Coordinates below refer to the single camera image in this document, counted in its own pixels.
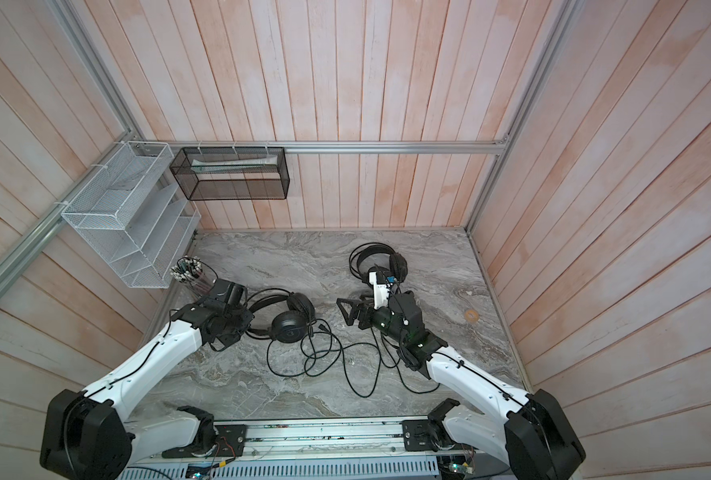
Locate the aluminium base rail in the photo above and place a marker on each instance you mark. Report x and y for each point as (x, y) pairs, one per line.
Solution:
(339, 448)

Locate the clear cup of pencils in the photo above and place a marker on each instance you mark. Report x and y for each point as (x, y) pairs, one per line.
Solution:
(197, 276)

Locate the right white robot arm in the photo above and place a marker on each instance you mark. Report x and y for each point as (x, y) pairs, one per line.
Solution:
(493, 408)

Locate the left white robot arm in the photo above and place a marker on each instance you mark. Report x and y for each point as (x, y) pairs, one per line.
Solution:
(88, 434)

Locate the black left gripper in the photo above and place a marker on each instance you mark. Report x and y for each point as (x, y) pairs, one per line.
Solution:
(233, 339)

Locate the small black wired headphones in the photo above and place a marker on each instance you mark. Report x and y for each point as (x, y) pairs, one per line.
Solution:
(373, 254)

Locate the small brown round disc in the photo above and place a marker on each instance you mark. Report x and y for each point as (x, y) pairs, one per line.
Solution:
(472, 316)

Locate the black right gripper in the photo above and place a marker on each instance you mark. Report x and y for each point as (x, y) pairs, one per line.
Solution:
(370, 310)

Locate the large black gaming headset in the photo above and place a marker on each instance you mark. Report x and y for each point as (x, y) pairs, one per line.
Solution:
(290, 326)

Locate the white wire mesh wall shelf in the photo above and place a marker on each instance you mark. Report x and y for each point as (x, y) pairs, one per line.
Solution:
(135, 224)

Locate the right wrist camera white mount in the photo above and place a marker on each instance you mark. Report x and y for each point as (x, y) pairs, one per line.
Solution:
(382, 281)

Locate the black wire mesh wall basket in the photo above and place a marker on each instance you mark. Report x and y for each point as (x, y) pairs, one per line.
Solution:
(272, 185)

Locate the papers in black basket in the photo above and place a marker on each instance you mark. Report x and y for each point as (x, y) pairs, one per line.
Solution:
(254, 165)

